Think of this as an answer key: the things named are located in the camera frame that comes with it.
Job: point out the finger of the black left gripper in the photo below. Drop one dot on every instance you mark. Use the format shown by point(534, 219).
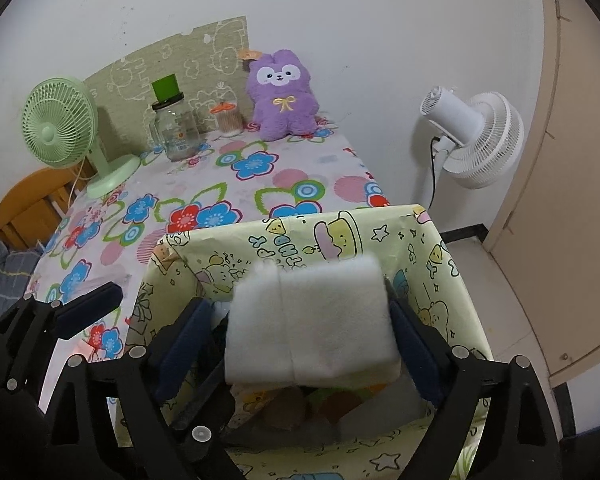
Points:
point(30, 329)

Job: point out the white standing fan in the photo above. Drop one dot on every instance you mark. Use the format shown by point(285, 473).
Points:
point(477, 141)

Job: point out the floral tablecloth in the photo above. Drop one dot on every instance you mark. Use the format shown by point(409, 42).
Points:
point(233, 178)

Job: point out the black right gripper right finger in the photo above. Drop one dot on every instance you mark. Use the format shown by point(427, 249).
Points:
point(518, 441)

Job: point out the grey plaid pillow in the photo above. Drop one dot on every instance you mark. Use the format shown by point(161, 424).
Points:
point(16, 269)

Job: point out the purple plush rabbit toy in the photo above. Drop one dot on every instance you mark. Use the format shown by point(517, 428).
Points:
point(283, 102)

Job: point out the green cartoon pattern board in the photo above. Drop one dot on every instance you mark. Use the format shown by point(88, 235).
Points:
point(206, 65)

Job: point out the toothpick jar orange lid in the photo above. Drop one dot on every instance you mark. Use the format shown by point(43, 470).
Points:
point(228, 117)

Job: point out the glass mason jar mug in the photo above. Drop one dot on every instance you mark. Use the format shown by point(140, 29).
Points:
point(175, 129)

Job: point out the beige door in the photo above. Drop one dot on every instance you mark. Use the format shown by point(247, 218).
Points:
point(549, 247)

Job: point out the wooden bed headboard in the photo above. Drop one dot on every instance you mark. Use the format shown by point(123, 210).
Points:
point(32, 210)

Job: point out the white towel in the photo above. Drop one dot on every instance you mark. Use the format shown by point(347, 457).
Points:
point(323, 326)

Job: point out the green desk fan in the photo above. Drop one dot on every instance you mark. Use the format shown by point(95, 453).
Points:
point(59, 124)

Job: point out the yellow cartoon storage box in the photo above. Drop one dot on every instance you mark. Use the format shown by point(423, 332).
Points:
point(412, 254)

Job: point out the green cup on jar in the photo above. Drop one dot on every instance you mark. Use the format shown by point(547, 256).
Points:
point(166, 88)

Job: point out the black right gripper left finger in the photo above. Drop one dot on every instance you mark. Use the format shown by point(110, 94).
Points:
point(155, 413)

